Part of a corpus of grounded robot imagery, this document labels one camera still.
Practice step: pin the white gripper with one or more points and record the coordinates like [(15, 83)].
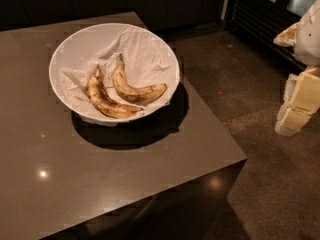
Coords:
[(309, 39)]

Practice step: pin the spotted banana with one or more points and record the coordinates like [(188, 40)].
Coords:
[(100, 99), (134, 94)]

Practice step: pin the white bowl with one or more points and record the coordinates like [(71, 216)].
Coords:
[(114, 73)]

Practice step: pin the dark cabinet with window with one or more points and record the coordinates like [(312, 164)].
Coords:
[(264, 19)]

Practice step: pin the white paper towel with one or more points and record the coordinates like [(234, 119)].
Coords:
[(148, 61)]

